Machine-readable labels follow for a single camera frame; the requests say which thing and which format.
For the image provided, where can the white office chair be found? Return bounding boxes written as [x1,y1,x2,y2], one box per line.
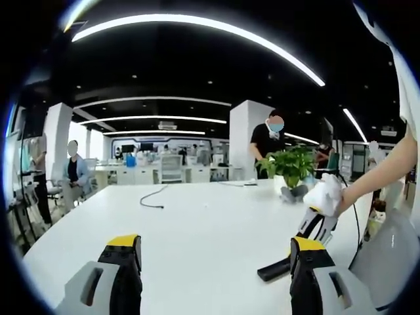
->
[159,154,184,184]

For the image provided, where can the black cable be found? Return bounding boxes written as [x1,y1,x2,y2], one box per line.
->
[337,173,366,268]

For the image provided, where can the person's white shirt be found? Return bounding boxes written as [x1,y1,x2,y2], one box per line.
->
[354,0,420,138]

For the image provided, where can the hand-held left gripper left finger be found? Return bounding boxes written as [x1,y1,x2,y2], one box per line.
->
[55,234,144,315]

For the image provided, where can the white plant pot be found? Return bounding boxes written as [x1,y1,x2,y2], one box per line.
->
[272,175,293,190]

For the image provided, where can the grey mesh office chair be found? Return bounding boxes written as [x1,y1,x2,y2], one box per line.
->
[348,209,420,310]

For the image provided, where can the curved ceiling light strip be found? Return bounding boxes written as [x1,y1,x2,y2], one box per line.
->
[71,13,326,87]

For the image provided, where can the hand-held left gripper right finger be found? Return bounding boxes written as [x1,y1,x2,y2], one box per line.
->
[289,236,379,315]

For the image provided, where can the green potted plant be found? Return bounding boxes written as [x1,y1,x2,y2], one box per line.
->
[255,146,318,188]

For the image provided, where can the grey cable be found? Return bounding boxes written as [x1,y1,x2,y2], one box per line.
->
[140,184,170,210]

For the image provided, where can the grey folded cloth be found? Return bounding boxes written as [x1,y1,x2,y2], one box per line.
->
[280,184,310,205]

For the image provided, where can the black remote control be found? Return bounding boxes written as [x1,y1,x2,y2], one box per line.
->
[257,257,291,282]

